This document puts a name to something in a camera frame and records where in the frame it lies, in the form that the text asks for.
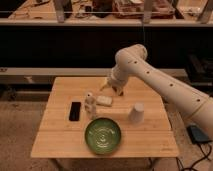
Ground black floor cable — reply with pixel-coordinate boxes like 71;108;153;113
175;142;213;171

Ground long wooden workbench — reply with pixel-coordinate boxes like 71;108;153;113
0;0;213;27

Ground white rectangular sponge block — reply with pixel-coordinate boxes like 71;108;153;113
96;96;113;107

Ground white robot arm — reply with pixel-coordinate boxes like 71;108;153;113
106;44;213;135

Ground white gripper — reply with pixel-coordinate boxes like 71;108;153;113
100;69;128;96

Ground white upside-down cup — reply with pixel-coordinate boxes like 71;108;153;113
128;103;144;124

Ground wooden folding table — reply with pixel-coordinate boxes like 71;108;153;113
31;77;179;160

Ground green ceramic bowl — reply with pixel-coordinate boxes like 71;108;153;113
84;118;121;155

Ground black smartphone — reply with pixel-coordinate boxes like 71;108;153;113
69;102;81;121

